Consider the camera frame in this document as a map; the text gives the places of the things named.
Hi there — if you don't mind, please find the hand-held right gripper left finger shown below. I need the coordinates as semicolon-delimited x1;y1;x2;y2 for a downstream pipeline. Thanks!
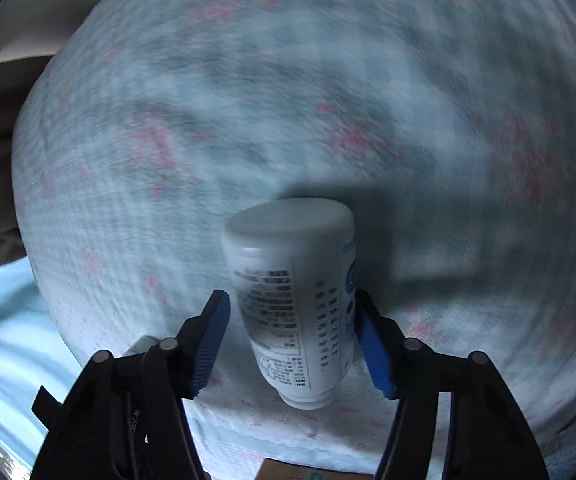
30;289;231;480

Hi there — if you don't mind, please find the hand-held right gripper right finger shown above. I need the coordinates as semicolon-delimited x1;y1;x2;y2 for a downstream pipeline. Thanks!
355;290;551;480

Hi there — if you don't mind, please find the white plastic bottle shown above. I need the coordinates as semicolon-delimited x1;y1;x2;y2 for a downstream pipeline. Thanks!
223;199;357;410

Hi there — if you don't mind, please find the cardboard box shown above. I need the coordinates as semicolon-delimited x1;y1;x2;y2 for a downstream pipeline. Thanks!
259;457;375;480

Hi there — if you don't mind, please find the green mattress pad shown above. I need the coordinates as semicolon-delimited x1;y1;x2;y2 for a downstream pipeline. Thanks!
127;336;165;357

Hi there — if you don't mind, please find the light blue hanging cloth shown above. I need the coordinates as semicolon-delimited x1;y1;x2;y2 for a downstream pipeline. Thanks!
0;259;76;461

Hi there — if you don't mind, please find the window with dark frame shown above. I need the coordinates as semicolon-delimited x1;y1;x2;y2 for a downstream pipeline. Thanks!
0;425;36;473

